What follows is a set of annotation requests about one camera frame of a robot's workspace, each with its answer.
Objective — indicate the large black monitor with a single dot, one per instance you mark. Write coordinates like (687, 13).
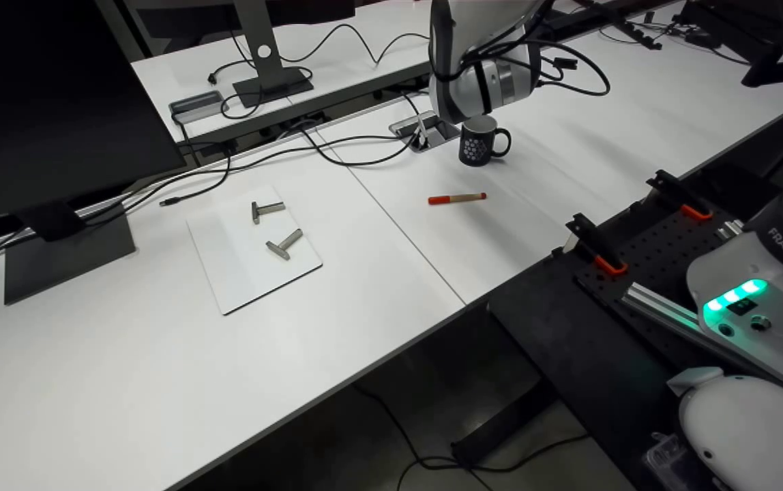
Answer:
(74, 132)

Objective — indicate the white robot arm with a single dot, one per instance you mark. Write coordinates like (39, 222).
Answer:
(482, 54)

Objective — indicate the black mug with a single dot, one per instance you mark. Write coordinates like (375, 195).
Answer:
(485, 140)

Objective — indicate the grey desk cable port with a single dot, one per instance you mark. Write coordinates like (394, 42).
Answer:
(425, 132)

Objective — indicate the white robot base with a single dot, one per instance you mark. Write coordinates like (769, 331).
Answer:
(736, 421)

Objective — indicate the silver monitor stand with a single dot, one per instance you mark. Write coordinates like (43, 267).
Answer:
(271, 76)

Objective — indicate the miniature wooden bat red handle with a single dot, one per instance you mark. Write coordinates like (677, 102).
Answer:
(454, 197)

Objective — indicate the white flat board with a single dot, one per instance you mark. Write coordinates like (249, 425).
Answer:
(233, 252)

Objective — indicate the grey T-shaped metal piece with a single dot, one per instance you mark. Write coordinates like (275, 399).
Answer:
(257, 210)

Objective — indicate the black mounting plate with clamps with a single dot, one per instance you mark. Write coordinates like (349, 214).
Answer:
(627, 347)

